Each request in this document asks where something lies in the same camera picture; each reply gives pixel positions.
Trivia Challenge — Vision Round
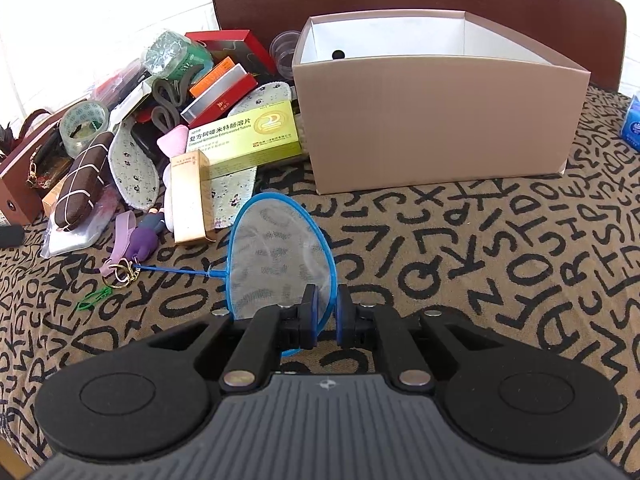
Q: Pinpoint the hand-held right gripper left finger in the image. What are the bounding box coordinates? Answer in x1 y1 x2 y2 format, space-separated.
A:
147 284 318 392

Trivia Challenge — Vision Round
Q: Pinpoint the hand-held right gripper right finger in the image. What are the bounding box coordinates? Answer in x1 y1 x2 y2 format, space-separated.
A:
336 284 503 391

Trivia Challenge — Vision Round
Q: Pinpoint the small blue fishing net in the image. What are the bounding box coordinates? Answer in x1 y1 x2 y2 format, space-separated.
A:
135 191 337 358

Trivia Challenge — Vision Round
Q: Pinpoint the tan cardboard box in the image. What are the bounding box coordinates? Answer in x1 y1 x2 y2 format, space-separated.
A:
291 9 592 195

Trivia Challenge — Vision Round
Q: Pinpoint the letter-print desktop cloth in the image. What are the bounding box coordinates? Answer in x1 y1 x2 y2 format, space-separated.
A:
0 82 640 480

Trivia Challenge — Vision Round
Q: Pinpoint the patterned fabric insole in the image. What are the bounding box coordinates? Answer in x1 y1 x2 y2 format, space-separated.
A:
232 81 294 117
207 162 262 229
109 119 162 211

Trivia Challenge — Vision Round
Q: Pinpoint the tan gold slim box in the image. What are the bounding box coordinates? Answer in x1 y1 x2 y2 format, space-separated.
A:
169 150 217 246

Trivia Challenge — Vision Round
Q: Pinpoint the yellow-green medicine box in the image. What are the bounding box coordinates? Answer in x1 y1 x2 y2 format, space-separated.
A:
184 100 304 167

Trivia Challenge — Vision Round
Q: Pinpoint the pink makeup sponge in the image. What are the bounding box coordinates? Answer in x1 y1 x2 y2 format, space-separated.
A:
156 127 192 159

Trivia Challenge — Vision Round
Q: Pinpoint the green paper clip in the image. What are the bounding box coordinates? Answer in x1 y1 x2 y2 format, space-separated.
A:
76 285 112 311

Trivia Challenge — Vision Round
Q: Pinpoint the silver and red box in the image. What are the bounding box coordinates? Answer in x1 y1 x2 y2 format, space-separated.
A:
180 64 259 127

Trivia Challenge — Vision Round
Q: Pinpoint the clear plastic bag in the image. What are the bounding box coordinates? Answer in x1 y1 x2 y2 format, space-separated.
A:
40 199 117 261

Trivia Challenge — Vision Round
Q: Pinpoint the grey-green rubber band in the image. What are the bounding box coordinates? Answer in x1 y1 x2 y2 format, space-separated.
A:
150 77 199 134

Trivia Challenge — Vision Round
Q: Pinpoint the orange box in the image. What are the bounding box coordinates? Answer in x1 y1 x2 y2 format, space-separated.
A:
190 57 237 98

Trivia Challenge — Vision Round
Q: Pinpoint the stack of clear plastic cups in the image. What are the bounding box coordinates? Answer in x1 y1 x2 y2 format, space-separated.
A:
269 31 302 78

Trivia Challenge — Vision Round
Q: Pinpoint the brown chocolate-bar pencil case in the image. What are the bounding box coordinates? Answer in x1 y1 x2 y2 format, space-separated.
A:
52 131 115 232

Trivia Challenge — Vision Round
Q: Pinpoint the green container with clear lid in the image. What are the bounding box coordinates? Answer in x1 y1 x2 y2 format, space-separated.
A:
142 30 214 83

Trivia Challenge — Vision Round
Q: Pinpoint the clear printed tape roll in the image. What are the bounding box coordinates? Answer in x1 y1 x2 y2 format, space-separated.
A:
59 101 112 154

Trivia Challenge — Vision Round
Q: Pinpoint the blue tissue pack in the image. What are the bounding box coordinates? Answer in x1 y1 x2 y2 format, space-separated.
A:
620 94 640 152

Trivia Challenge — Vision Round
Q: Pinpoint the dark-leaved potted plant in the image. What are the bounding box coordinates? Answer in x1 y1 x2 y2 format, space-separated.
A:
0 122 22 155

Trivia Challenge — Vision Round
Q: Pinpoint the purple doll keychain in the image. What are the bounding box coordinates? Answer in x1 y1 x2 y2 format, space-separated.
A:
100 207 169 289

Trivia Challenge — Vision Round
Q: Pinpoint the brown box with handle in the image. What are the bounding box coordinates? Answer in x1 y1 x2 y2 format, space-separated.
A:
0 110 67 226

